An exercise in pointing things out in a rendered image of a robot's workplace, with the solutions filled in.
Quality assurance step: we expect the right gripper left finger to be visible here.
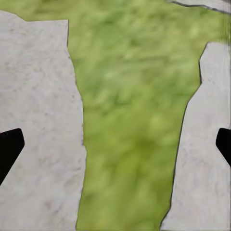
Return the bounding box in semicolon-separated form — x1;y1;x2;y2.
0;128;25;185

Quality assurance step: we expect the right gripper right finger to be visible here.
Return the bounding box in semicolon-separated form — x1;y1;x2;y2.
216;128;231;166

